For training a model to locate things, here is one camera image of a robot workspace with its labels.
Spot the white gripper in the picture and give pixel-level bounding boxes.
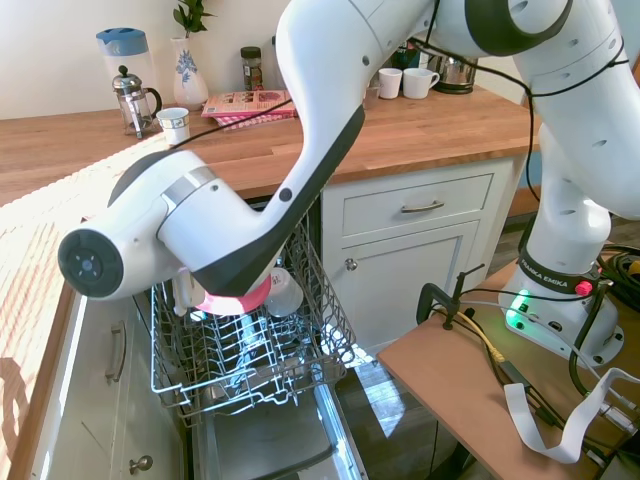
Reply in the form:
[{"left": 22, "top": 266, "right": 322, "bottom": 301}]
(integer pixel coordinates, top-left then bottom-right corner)
[{"left": 172, "top": 267, "right": 195, "bottom": 318}]

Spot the coral pink round plate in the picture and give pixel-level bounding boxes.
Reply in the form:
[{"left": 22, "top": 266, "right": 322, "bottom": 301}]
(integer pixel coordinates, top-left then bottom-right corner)
[{"left": 194, "top": 277, "right": 274, "bottom": 318}]

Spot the open dishwasher door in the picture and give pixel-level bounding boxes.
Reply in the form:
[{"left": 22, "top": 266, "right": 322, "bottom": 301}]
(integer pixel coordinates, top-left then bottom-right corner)
[{"left": 187, "top": 367, "right": 367, "bottom": 480}]

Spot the white cup in rack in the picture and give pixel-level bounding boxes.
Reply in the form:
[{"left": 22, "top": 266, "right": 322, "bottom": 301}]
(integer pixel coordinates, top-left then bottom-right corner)
[{"left": 264, "top": 267, "right": 305, "bottom": 319}]

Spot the patterned paper cup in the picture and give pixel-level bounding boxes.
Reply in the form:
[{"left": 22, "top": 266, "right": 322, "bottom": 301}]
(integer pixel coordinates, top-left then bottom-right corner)
[{"left": 156, "top": 106, "right": 192, "bottom": 148}]

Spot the glass French press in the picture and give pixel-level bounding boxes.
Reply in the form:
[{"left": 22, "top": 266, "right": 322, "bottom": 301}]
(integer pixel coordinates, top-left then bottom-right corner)
[{"left": 110, "top": 64, "right": 164, "bottom": 139}]

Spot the red checkered book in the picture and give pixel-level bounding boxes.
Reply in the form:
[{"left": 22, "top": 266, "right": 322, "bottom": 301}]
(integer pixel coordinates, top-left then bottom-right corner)
[{"left": 213, "top": 108, "right": 301, "bottom": 133}]

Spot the pink cookbook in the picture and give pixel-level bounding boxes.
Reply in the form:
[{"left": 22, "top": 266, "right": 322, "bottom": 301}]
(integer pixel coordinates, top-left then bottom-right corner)
[{"left": 200, "top": 89, "right": 295, "bottom": 120}]

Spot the white vase with blue flowers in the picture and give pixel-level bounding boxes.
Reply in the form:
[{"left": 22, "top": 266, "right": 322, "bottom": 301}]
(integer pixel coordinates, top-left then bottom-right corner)
[{"left": 169, "top": 37, "right": 211, "bottom": 113}]

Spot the white cabinet drawer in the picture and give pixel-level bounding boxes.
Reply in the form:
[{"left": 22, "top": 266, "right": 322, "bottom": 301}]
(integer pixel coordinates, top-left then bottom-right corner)
[{"left": 341, "top": 172, "right": 497, "bottom": 240}]

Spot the white cabinet door with knob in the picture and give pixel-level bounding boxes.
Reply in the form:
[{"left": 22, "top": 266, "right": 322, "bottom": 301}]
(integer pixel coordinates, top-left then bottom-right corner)
[{"left": 341, "top": 231, "right": 470, "bottom": 352}]

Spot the spice jar with black lid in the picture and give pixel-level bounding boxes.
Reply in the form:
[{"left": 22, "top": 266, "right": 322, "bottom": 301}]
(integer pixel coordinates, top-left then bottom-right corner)
[{"left": 239, "top": 46, "right": 264, "bottom": 93}]

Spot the black C-clamp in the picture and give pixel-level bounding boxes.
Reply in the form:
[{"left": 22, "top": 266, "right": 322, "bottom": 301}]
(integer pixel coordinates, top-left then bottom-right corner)
[{"left": 416, "top": 264, "right": 487, "bottom": 332}]

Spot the clear pitcher with blue lid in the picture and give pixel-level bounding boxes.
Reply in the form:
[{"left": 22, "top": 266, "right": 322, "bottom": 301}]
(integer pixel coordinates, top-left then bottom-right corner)
[{"left": 95, "top": 28, "right": 153, "bottom": 110}]

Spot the wooden robot mounting board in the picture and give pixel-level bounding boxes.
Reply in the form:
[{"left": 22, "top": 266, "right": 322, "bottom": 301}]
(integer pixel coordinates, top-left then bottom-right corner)
[{"left": 375, "top": 248, "right": 640, "bottom": 480}]

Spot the green leafy plant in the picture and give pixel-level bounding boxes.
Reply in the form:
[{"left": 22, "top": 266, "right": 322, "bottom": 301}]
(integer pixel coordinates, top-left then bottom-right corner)
[{"left": 172, "top": 0, "right": 219, "bottom": 41}]

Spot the white ceramic mug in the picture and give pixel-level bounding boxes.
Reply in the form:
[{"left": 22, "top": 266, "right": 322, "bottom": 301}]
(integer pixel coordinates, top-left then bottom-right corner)
[
  {"left": 402, "top": 67, "right": 442, "bottom": 100},
  {"left": 377, "top": 67, "right": 404, "bottom": 100}
]

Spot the dark tin container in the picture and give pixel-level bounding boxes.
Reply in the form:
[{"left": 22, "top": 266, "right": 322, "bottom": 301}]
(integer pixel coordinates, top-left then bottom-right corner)
[{"left": 393, "top": 38, "right": 432, "bottom": 72}]

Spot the stainless steel kettle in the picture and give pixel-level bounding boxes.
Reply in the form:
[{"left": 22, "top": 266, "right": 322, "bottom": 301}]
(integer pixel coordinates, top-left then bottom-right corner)
[{"left": 428, "top": 52, "right": 480, "bottom": 96}]

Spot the black adapter box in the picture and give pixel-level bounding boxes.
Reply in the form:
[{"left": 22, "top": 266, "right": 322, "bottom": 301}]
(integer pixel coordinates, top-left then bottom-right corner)
[{"left": 496, "top": 360, "right": 564, "bottom": 429}]

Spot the brushed metal bar cabinet handle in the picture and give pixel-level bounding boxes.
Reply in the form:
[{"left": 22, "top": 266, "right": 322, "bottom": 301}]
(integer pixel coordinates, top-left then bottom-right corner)
[{"left": 104, "top": 320, "right": 128, "bottom": 384}]

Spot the metal wire dishwasher rack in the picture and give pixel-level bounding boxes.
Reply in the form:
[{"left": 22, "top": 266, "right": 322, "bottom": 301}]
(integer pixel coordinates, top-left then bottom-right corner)
[{"left": 148, "top": 219, "right": 358, "bottom": 417}]

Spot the white cabinet front with bar handle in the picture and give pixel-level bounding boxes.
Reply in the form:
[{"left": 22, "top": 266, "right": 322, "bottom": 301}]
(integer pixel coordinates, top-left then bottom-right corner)
[{"left": 19, "top": 292, "right": 189, "bottom": 480}]

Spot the black cable on counter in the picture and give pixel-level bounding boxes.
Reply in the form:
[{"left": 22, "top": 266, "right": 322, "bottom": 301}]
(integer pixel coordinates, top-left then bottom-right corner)
[{"left": 167, "top": 98, "right": 297, "bottom": 150}]

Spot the curved metal drawer handle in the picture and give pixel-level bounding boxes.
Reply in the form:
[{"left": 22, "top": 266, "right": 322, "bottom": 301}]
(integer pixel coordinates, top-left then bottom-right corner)
[{"left": 399, "top": 200, "right": 446, "bottom": 214}]

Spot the yellow ethernet cable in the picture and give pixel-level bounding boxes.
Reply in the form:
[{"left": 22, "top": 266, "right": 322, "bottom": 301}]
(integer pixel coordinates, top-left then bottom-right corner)
[{"left": 458, "top": 308, "right": 507, "bottom": 365}]

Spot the white flat ribbon cable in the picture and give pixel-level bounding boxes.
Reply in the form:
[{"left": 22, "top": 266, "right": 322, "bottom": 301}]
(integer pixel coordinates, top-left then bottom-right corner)
[{"left": 503, "top": 367, "right": 637, "bottom": 463}]

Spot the black cable on robot arm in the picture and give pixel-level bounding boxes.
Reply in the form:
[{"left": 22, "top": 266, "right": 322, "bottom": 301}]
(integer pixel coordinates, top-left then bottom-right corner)
[{"left": 408, "top": 0, "right": 632, "bottom": 194}]

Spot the grey cable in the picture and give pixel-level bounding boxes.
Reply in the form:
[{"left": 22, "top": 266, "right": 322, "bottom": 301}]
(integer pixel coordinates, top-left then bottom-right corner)
[{"left": 464, "top": 299, "right": 609, "bottom": 384}]

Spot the black cable bundle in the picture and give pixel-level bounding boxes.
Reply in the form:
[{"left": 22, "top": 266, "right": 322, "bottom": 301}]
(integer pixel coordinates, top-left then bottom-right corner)
[{"left": 597, "top": 243, "right": 640, "bottom": 314}]

